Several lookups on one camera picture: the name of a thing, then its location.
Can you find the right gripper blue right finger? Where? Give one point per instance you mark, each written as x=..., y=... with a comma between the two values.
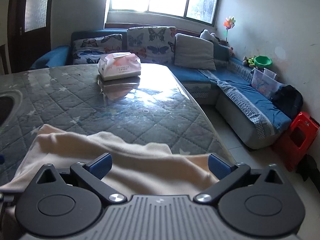
x=229, y=175

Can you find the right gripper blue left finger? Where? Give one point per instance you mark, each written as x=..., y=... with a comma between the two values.
x=90, y=175

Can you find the cream white garment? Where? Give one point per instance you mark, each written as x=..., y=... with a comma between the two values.
x=136, y=169

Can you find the blue corner sofa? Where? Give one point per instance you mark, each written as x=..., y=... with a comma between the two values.
x=254, y=118

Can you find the red plastic stool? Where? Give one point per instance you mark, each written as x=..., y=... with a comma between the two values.
x=294, y=143

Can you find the black backpack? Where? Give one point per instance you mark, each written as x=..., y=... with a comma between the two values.
x=288, y=100

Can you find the clear plastic storage box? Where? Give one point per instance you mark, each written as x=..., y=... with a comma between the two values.
x=264, y=84

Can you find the pink white tissue pack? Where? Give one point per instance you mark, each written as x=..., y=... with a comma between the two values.
x=119, y=65

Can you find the round black induction cooktop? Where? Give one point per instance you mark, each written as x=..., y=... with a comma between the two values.
x=10, y=103

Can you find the green plastic bowl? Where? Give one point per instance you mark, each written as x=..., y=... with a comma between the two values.
x=262, y=61

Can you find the butterfly cushion left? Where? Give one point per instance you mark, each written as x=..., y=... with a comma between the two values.
x=89, y=50

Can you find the butterfly cushion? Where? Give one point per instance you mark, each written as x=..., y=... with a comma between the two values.
x=152, y=44
x=89, y=50

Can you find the plain grey cushion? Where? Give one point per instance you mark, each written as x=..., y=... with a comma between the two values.
x=194, y=52

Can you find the butterfly cushion right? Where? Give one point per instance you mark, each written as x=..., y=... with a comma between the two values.
x=152, y=44

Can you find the white plush toy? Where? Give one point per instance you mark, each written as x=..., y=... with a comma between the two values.
x=206, y=35

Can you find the colourful pinwheel toy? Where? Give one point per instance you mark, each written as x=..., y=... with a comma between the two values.
x=229, y=23

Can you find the dark wooden door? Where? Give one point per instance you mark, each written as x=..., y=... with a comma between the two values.
x=25, y=33

